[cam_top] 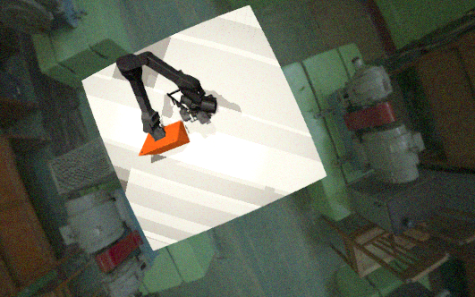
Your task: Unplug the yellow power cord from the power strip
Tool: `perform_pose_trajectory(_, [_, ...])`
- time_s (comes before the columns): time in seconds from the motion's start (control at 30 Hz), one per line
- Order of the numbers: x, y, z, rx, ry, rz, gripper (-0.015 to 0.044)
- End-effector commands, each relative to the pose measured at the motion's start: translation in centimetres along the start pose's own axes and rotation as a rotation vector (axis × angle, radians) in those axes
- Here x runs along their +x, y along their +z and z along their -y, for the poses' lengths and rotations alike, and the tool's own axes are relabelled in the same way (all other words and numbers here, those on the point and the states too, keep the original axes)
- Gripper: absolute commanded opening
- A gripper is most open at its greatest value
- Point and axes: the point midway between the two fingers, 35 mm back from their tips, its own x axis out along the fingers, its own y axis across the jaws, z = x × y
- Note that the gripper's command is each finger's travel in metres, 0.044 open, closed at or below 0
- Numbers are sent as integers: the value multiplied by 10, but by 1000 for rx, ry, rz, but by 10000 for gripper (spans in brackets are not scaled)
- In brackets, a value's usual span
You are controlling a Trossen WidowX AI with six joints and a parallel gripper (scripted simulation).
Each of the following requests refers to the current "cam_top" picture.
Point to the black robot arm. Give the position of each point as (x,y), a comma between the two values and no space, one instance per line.
(130,67)

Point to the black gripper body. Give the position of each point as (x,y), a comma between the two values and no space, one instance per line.
(185,115)

